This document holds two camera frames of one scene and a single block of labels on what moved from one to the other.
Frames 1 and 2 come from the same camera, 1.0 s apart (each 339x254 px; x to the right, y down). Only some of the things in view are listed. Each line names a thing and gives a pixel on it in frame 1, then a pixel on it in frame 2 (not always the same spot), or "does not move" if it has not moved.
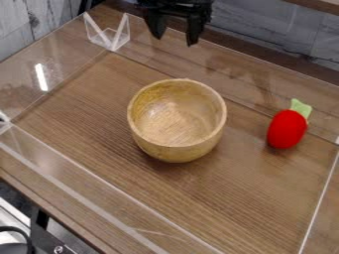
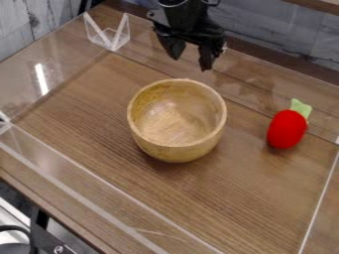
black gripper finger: x=156 y=23 to x=174 y=45
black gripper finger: x=193 y=28 to x=208 y=54
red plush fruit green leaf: x=285 y=126 does not move
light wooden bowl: x=176 y=119 does not move
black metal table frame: x=49 y=237 does not move
